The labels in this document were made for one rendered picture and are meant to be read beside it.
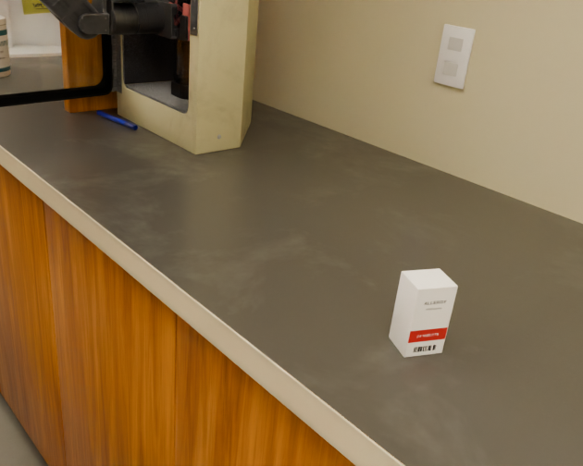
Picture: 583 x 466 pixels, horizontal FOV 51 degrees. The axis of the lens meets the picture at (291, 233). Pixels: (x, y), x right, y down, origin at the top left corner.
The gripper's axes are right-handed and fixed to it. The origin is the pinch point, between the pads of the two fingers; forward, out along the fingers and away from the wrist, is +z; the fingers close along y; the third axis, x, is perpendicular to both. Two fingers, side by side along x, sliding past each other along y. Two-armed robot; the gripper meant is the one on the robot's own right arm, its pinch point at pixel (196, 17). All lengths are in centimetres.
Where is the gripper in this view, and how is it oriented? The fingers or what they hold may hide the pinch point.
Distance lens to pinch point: 134.8
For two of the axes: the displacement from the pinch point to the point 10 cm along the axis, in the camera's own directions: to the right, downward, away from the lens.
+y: -6.6, -3.8, 6.5
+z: 7.4, -2.4, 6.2
